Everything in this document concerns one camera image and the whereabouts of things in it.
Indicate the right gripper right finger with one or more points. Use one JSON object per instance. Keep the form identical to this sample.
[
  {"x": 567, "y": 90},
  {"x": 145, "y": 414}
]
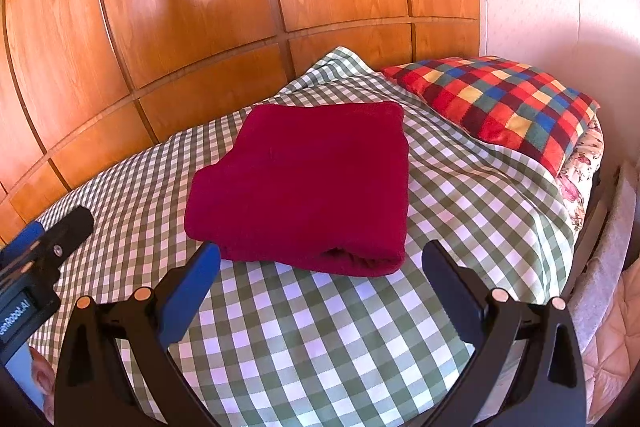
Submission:
[{"x": 548, "y": 388}]

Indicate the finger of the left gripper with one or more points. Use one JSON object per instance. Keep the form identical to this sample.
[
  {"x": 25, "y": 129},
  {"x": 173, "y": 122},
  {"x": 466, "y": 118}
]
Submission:
[
  {"x": 46, "y": 257},
  {"x": 22, "y": 242}
]

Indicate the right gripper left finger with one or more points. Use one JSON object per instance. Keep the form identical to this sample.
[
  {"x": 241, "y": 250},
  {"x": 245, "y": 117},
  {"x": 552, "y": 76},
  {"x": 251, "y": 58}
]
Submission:
[{"x": 92, "y": 387}]

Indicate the dark red garment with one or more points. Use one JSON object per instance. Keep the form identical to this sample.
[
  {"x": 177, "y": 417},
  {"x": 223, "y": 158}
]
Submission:
[{"x": 321, "y": 188}]

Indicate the person's left hand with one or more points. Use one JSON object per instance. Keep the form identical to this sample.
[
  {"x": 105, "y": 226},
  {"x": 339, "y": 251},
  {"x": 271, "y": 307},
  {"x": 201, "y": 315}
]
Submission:
[{"x": 44, "y": 378}]

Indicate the pink quilted blanket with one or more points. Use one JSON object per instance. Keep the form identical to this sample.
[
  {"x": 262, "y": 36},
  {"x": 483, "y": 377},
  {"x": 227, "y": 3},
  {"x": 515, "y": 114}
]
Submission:
[{"x": 613, "y": 352}]

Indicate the green checked bedspread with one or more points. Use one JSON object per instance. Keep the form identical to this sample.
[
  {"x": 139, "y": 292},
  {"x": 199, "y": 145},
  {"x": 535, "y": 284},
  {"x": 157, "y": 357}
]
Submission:
[{"x": 277, "y": 346}]

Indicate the floral bed sheet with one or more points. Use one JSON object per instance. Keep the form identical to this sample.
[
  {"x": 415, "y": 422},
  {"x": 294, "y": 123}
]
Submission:
[{"x": 576, "y": 177}]

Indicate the glossy wooden wardrobe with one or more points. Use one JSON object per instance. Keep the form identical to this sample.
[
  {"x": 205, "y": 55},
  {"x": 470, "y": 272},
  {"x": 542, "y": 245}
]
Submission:
[{"x": 87, "y": 83}]

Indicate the multicolour plaid pillow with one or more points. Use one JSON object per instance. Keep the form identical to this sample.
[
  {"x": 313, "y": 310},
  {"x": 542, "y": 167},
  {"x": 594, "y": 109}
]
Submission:
[{"x": 501, "y": 102}]

